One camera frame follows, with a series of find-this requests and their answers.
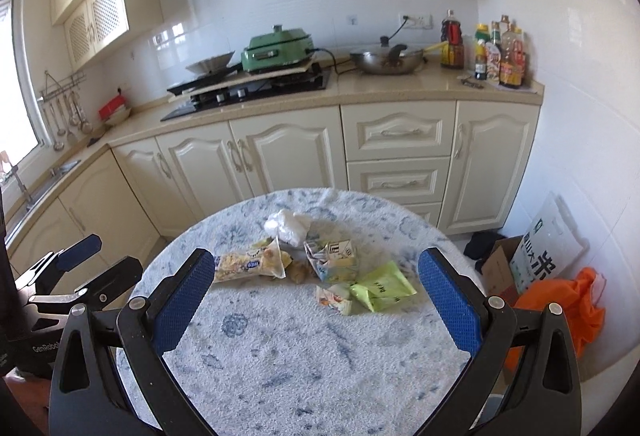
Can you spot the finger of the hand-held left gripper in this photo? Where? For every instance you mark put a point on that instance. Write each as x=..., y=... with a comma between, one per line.
x=80, y=248
x=117, y=273

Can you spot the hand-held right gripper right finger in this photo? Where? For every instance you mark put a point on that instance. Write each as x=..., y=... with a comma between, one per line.
x=450, y=301

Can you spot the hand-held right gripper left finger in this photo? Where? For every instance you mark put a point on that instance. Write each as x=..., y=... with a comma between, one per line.
x=185, y=301

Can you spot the green snack packet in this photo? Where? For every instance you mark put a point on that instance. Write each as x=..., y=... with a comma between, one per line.
x=382, y=288

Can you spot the yellow cereal snack packet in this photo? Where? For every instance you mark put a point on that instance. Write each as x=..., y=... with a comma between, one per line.
x=245, y=265

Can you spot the small white orange wrapper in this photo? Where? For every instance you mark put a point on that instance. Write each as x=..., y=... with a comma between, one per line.
x=334, y=298

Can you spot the white green carton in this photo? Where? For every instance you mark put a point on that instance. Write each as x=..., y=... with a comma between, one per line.
x=335, y=261

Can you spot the white plastic bag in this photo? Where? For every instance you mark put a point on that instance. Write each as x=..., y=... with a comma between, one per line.
x=289, y=227

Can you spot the brown cardboard box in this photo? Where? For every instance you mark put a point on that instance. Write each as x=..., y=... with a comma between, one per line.
x=500, y=271

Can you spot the dark cloth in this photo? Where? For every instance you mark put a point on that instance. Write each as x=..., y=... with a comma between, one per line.
x=482, y=246

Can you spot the steel kitchen sink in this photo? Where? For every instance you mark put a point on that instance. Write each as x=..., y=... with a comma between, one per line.
x=45, y=186

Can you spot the metal sink faucet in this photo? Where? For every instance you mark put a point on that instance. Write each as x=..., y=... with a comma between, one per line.
x=22, y=188

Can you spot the bottom cream drawer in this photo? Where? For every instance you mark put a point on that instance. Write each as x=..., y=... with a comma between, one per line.
x=425, y=215

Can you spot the small black counter object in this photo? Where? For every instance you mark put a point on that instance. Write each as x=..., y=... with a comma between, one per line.
x=95, y=141

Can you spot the orange plastic bag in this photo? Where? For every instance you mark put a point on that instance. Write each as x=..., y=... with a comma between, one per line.
x=560, y=311

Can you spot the white printed rice bag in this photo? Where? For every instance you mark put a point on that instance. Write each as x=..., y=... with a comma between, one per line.
x=550, y=246

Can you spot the row of hanging metal utensils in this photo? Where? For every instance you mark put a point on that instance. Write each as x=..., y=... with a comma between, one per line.
x=59, y=135

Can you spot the middle cream drawer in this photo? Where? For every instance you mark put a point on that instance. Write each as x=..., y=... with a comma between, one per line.
x=397, y=181

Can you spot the white stacked bowls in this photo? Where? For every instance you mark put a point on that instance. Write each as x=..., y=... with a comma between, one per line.
x=119, y=118

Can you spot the cream lower kitchen cabinet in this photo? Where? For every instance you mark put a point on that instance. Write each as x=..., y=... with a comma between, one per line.
x=210, y=165

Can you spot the window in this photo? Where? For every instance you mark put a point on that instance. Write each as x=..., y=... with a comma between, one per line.
x=15, y=90

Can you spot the large cream drawer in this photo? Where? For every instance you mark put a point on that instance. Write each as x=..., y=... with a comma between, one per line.
x=397, y=130

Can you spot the small dark metal object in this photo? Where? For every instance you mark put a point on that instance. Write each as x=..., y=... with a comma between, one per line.
x=471, y=82

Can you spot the small cream lattice cabinet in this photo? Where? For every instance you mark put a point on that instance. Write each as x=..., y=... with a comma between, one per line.
x=97, y=23

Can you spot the silver frying pan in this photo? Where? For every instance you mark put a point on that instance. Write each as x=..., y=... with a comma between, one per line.
x=210, y=63

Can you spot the black glass gas stove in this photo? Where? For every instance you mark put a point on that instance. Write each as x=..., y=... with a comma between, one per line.
x=280, y=88

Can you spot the cluster of condiment bottles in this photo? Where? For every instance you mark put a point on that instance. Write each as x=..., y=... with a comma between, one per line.
x=507, y=60

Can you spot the thin wooden board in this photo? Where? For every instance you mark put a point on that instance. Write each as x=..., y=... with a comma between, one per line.
x=280, y=72

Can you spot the large dark sauce bottle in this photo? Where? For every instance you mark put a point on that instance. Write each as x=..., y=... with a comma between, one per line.
x=452, y=45

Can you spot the green electric hot pot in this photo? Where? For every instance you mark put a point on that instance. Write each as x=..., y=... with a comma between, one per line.
x=277, y=49

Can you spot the metal wall utensil rack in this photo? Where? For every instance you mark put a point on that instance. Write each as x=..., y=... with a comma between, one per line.
x=62, y=88

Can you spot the wide white wall socket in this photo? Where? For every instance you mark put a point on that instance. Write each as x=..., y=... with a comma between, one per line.
x=420, y=21

